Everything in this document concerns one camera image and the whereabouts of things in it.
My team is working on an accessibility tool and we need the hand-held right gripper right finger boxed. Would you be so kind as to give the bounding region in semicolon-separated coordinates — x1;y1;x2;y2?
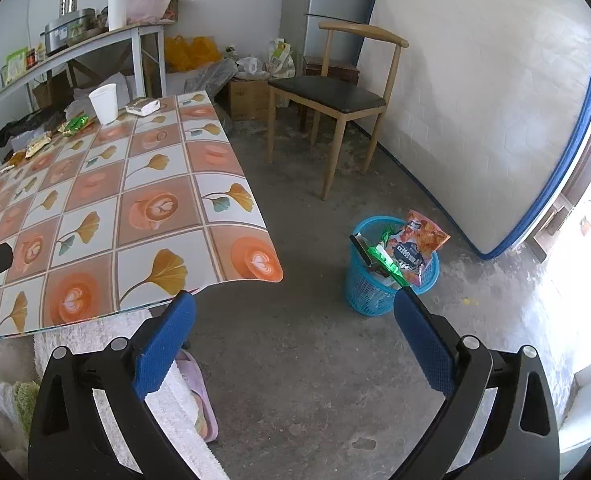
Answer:
390;289;560;480

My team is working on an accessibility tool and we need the white paper cup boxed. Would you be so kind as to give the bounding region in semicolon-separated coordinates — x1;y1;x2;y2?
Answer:
88;83;118;126

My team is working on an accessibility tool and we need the yellow plastic bag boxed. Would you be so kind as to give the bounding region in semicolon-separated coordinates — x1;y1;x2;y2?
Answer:
164;36;196;72
192;36;224;67

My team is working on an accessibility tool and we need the orange snack bag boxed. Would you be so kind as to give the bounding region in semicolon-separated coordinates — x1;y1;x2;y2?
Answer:
394;209;451;287

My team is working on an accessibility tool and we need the pink plastic bag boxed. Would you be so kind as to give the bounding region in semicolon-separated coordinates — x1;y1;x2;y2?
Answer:
124;0;176;25

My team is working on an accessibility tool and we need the pink slipper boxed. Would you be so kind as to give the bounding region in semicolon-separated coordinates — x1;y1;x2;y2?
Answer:
176;349;220;443

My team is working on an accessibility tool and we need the paper towel roll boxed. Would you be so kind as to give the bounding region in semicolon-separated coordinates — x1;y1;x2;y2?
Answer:
107;0;127;31

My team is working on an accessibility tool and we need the white metal shelf table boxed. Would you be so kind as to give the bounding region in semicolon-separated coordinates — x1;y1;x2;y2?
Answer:
0;21;174;161

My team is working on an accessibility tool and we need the black cloth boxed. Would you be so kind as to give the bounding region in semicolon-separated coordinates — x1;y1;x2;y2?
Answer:
0;109;66;148

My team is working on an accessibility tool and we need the blue plastic wastebasket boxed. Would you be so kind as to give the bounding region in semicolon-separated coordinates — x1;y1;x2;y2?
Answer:
344;215;440;317

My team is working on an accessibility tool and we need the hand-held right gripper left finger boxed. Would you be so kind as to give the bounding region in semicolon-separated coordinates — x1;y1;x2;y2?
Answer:
28;291;199;480

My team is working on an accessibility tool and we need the white green printed bag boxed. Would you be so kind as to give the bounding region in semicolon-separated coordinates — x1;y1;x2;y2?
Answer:
268;40;292;74

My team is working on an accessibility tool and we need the floral patterned tablecloth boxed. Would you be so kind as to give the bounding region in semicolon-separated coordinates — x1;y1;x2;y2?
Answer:
0;90;285;343

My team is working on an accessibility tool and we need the cream fuzzy robe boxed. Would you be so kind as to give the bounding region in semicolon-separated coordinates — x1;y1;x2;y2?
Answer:
0;307;231;480

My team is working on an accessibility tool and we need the white mattress with blue border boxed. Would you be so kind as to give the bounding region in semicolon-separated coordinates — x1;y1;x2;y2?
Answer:
355;0;591;261

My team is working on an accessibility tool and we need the metal pot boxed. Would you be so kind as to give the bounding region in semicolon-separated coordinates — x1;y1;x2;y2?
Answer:
40;8;97;57

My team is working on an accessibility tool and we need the green snack packet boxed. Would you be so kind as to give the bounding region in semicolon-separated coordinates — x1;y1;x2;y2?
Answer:
58;115;95;137

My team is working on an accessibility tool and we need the small white carton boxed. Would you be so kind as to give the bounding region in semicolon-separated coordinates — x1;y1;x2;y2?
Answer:
126;98;160;117

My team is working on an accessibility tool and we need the green printed pouch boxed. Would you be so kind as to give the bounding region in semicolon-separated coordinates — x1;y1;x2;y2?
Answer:
3;48;29;85

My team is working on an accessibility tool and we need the grey plastic bag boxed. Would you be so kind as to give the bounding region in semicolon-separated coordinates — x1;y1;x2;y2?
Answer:
183;59;240;97

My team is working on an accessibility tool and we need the wooden chair with dark seat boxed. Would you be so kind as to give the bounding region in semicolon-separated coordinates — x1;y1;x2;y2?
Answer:
267;21;410;202

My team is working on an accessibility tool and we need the torn cardboard box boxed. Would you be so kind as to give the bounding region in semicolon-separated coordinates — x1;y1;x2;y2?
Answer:
166;0;196;23

